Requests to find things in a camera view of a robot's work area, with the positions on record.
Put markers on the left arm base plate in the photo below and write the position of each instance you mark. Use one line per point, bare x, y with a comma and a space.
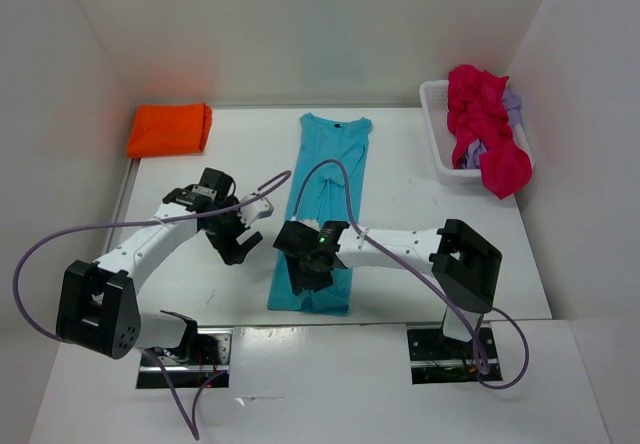
207, 355

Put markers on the orange t shirt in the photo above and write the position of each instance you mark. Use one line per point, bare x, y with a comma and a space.
169, 130

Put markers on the cyan t shirt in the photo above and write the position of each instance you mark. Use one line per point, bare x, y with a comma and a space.
329, 173

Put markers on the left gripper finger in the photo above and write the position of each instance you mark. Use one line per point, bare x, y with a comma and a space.
249, 244
231, 253

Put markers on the lavender t shirt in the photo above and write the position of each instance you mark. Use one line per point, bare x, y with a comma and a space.
512, 106

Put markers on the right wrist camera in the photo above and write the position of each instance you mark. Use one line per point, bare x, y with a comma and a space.
311, 223

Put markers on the white plastic basket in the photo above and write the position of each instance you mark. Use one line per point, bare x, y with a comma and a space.
433, 95

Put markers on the magenta t shirt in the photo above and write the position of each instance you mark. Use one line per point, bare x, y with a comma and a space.
478, 120

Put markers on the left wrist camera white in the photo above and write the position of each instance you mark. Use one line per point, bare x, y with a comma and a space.
254, 208

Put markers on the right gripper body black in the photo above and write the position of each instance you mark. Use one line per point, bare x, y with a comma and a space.
302, 260

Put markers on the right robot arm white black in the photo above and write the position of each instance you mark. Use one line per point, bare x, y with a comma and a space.
461, 265

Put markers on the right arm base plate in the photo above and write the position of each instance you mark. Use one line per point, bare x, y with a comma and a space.
436, 359

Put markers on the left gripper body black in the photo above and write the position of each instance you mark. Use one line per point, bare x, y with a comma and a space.
225, 229

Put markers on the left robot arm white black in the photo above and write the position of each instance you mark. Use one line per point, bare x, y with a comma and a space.
98, 307

